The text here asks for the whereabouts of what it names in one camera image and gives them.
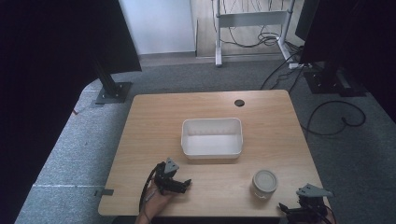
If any black monitor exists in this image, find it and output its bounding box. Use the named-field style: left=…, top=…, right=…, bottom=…
left=294, top=0, right=321, bottom=42

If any black metal stand with base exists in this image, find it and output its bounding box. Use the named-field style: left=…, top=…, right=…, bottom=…
left=92, top=57, right=134, bottom=105

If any white plastic bin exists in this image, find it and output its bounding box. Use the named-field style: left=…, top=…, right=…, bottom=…
left=180, top=117, right=244, bottom=161

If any person's right hand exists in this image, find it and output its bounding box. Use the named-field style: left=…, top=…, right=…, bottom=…
left=323, top=204, right=338, bottom=224

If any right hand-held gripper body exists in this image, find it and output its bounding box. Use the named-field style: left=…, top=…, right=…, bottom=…
left=294, top=183, right=334, bottom=220

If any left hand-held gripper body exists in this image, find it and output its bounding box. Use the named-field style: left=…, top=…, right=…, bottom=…
left=153, top=157, right=185, bottom=196

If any black curtain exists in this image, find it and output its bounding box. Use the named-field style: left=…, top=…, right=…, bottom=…
left=0, top=0, right=143, bottom=224
left=299, top=0, right=396, bottom=124

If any white metal desk frame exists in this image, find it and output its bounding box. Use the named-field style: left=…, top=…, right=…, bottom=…
left=212, top=0, right=297, bottom=68

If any person's left hand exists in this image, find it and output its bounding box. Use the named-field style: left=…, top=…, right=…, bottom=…
left=140, top=182, right=177, bottom=224

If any black stand with base plate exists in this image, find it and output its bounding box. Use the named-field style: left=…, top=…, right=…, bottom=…
left=303, top=60, right=368, bottom=98

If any black looped floor cable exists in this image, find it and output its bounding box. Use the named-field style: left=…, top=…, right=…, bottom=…
left=299, top=99, right=367, bottom=137

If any bundle of black cables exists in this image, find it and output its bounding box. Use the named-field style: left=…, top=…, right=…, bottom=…
left=221, top=0, right=304, bottom=50

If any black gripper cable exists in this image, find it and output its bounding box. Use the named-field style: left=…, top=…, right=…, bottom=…
left=138, top=165, right=161, bottom=224

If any grey table edge bracket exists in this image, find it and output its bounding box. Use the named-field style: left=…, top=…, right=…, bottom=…
left=93, top=188, right=115, bottom=198

